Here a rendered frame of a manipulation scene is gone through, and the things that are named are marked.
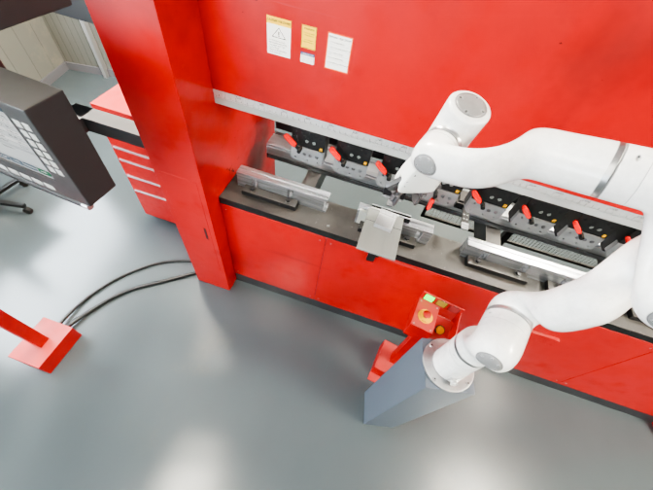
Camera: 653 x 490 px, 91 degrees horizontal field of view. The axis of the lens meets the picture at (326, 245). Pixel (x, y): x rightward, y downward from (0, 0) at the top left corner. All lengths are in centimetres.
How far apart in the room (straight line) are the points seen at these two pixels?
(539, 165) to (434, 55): 63
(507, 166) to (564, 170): 8
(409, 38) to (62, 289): 255
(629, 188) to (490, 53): 66
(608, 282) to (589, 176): 26
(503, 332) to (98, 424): 210
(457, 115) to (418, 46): 55
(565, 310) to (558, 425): 198
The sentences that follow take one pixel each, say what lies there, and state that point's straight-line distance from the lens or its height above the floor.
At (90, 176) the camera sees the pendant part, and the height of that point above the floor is 134.
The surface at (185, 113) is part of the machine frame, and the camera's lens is 139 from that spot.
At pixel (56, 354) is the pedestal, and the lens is 253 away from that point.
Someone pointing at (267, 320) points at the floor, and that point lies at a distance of 232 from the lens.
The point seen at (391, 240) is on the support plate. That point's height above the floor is 100.
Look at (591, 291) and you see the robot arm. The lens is 83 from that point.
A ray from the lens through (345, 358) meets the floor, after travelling 227.
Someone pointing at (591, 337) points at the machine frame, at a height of 72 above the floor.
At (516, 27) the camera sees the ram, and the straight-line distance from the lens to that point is 117.
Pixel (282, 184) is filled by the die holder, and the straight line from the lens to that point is 169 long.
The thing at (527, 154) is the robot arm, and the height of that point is 184.
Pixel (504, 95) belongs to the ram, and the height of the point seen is 167.
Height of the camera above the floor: 214
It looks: 54 degrees down
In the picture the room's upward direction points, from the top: 12 degrees clockwise
